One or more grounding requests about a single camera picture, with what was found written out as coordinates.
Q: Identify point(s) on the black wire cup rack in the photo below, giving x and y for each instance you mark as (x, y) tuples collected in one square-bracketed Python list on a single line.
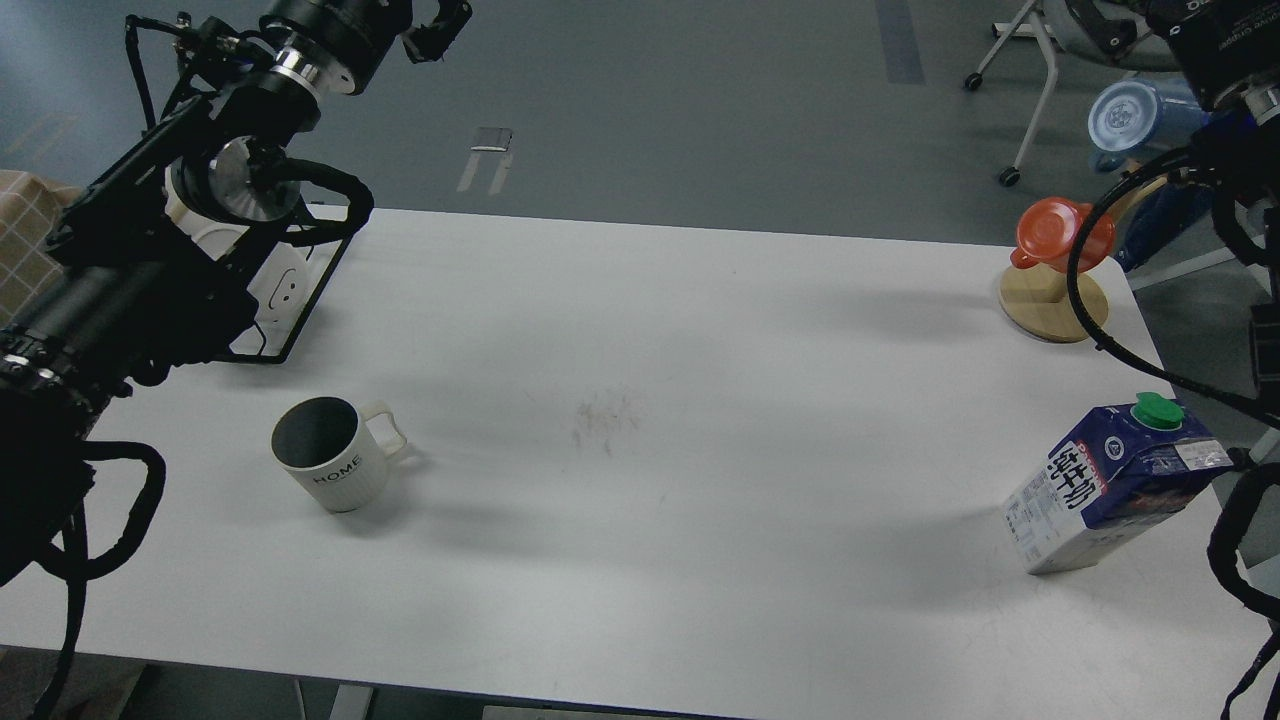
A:
[(324, 261)]

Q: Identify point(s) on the grey office chair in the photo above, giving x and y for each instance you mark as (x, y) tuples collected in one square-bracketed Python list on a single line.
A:
[(1042, 20)]

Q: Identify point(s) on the wooden cup tree stand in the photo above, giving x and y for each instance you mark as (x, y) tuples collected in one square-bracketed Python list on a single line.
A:
[(1037, 299)]

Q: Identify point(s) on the blue plastic cup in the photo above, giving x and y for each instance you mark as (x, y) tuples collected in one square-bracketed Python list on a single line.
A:
[(1137, 119)]

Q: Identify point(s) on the orange plastic cup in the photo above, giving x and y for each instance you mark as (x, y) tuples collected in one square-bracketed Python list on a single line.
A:
[(1047, 230)]

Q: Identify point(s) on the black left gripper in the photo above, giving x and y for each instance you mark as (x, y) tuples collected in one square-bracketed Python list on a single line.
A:
[(335, 47)]

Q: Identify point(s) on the blue milk carton green cap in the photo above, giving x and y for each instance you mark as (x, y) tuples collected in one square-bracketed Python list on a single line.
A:
[(1121, 470)]

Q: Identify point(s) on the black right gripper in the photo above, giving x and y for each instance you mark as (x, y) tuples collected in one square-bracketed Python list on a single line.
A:
[(1224, 48)]

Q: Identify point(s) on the white cup on rack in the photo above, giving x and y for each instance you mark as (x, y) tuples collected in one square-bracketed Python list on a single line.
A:
[(281, 286)]

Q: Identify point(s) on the beige checkered cloth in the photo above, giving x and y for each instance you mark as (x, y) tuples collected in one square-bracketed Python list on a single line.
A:
[(30, 207)]

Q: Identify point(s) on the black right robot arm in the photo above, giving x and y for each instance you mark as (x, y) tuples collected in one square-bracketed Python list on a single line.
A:
[(1236, 156)]

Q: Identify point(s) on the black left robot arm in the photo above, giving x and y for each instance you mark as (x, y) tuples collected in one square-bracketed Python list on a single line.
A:
[(157, 257)]

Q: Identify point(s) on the white HOME mug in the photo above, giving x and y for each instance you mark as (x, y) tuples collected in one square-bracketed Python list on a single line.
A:
[(338, 451)]

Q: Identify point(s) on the blue fabric chair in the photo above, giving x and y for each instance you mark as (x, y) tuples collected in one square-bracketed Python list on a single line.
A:
[(1161, 219)]

